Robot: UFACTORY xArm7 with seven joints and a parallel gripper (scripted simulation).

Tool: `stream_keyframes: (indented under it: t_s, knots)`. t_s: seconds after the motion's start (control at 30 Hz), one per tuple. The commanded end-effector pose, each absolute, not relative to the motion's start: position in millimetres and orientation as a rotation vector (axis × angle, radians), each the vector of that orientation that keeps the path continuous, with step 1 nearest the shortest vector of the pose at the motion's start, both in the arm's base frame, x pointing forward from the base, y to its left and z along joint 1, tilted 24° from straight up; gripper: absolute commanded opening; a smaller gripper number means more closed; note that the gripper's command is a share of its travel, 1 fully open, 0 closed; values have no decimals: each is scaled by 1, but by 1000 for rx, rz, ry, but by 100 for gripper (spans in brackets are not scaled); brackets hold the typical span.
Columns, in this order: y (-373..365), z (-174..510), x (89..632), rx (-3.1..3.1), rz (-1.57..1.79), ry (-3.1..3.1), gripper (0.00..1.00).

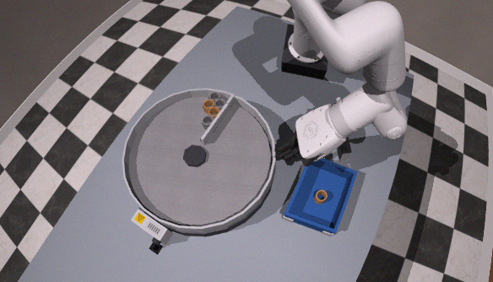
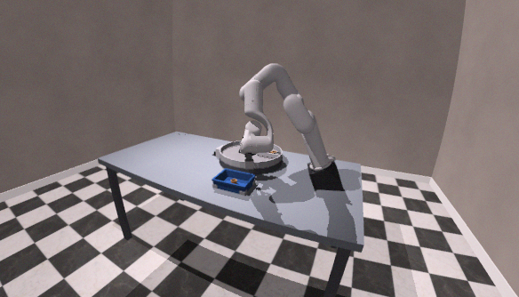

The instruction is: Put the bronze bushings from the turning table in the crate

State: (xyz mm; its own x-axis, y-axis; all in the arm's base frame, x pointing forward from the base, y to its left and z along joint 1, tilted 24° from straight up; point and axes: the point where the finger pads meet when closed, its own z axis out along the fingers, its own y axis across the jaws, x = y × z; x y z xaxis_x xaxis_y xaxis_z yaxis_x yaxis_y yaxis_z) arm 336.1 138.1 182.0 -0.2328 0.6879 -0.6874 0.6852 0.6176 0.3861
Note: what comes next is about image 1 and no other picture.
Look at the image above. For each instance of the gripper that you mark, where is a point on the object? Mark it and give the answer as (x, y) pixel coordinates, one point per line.
(317, 137)

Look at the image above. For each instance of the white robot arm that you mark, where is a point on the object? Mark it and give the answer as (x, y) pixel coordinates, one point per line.
(372, 33)

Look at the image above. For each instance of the grey metal bushing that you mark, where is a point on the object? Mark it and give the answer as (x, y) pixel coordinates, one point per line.
(214, 95)
(207, 119)
(219, 102)

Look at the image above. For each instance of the bronze bushing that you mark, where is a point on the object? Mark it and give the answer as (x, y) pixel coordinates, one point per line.
(322, 193)
(208, 103)
(213, 110)

